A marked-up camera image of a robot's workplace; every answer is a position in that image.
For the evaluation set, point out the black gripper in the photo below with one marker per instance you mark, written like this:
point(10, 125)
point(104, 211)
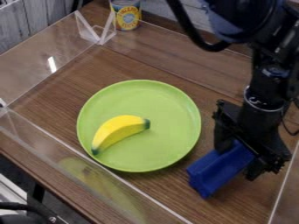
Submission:
point(254, 126)

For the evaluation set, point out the blue plastic block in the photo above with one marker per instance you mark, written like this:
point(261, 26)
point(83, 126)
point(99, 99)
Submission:
point(215, 169)

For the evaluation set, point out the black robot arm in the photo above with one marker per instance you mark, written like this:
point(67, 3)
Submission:
point(267, 25)

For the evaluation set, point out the yellow toy banana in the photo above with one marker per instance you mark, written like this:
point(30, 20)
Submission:
point(116, 129)

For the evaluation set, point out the yellow labelled tin can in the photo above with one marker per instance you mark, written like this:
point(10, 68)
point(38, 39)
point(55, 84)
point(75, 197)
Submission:
point(128, 13)

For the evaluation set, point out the clear acrylic enclosure wall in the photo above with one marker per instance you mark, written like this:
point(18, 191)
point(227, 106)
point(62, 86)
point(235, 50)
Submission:
point(50, 75)

